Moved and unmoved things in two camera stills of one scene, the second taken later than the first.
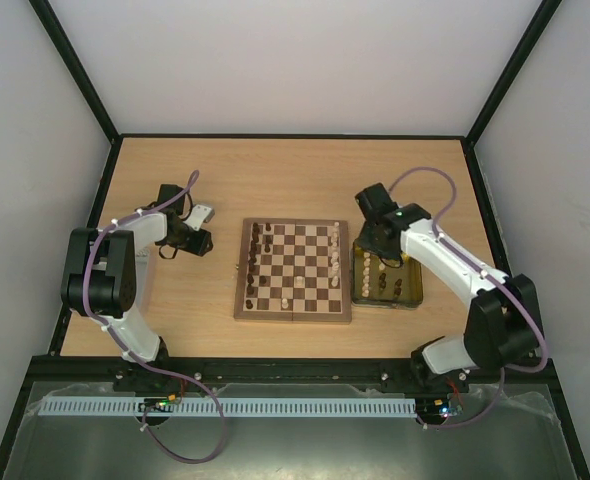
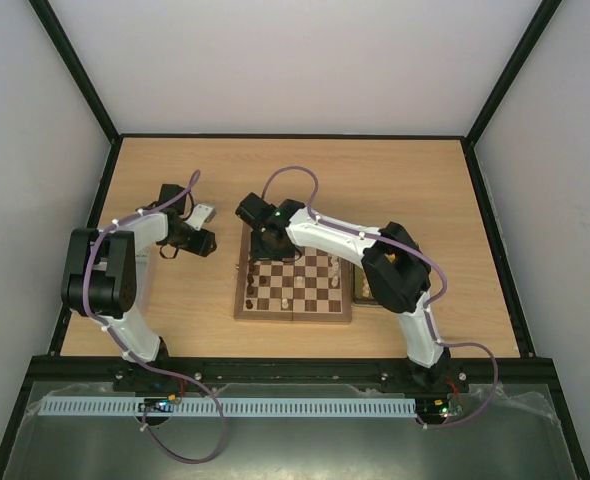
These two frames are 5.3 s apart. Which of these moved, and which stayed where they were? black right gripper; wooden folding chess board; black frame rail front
Moved: black right gripper
Stayed: wooden folding chess board; black frame rail front
